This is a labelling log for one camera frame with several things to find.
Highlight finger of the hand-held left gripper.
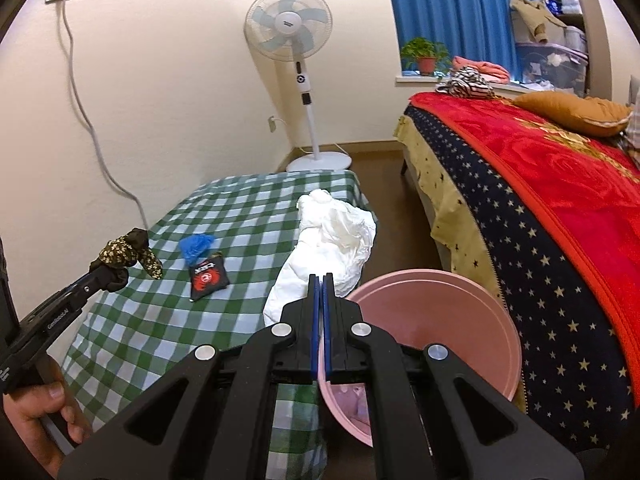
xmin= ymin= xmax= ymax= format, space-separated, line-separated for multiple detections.
xmin=62 ymin=262 xmax=129 ymax=307

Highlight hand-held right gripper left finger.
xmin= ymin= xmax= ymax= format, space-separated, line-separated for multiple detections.
xmin=57 ymin=274 xmax=321 ymax=480

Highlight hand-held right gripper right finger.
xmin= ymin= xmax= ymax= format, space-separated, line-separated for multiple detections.
xmin=322 ymin=274 xmax=586 ymax=480

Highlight dark floral cloth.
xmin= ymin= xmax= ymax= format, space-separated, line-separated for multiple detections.
xmin=89 ymin=227 xmax=165 ymax=293

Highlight white plastic bag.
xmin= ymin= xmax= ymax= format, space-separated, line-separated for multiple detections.
xmin=263 ymin=189 xmax=377 ymax=331

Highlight pink plastic bin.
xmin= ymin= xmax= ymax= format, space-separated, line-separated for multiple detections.
xmin=317 ymin=270 xmax=523 ymax=448

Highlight person's left hand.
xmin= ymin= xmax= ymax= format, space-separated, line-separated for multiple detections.
xmin=2 ymin=352 xmax=94 ymax=479

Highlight blue plastic bag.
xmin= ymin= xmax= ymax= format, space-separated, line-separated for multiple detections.
xmin=179 ymin=234 xmax=216 ymax=267

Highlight black and red snack packet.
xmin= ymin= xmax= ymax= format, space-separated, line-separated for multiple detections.
xmin=189 ymin=255 xmax=230 ymax=303

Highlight green checkered tablecloth table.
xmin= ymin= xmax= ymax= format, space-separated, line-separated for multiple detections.
xmin=60 ymin=170 xmax=371 ymax=480

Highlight bed with red blanket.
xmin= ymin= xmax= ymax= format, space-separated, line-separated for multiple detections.
xmin=392 ymin=105 xmax=636 ymax=456

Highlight white windowsill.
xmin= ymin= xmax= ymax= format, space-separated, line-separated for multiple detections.
xmin=395 ymin=74 xmax=541 ymax=96

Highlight red blanket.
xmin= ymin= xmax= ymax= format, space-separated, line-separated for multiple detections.
xmin=409 ymin=91 xmax=640 ymax=376

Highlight black and white striped cloth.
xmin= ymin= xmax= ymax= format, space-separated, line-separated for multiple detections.
xmin=437 ymin=66 xmax=497 ymax=101

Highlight potted green plant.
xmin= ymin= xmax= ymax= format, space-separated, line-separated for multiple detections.
xmin=400 ymin=37 xmax=453 ymax=78

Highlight pink folded clothes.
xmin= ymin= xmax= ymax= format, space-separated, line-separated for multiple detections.
xmin=451 ymin=56 xmax=511 ymax=85

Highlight white standing fan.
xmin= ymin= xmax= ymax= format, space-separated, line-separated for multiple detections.
xmin=244 ymin=0 xmax=353 ymax=173

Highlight orange pillow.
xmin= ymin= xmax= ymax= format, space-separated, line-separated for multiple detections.
xmin=511 ymin=91 xmax=633 ymax=137

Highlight blue curtain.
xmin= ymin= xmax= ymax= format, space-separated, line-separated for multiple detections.
xmin=382 ymin=0 xmax=546 ymax=83

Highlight clear plastic storage box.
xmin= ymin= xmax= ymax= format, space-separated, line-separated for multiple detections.
xmin=515 ymin=42 xmax=590 ymax=93

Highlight grey box under jacket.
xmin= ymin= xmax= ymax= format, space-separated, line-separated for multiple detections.
xmin=511 ymin=15 xmax=533 ymax=43

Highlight plaid pillow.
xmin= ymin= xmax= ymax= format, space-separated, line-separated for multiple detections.
xmin=622 ymin=107 xmax=640 ymax=166

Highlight khaki jacket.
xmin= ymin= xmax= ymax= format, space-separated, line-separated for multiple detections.
xmin=510 ymin=0 xmax=568 ymax=45

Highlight small grey storage box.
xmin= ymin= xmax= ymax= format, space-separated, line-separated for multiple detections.
xmin=562 ymin=25 xmax=587 ymax=53

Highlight wooden bookshelf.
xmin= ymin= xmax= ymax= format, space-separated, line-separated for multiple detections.
xmin=530 ymin=0 xmax=608 ymax=98

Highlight grey wall cable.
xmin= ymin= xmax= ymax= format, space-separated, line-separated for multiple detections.
xmin=56 ymin=0 xmax=151 ymax=231

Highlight dark bed frame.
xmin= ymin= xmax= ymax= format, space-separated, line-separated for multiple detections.
xmin=400 ymin=147 xmax=451 ymax=271

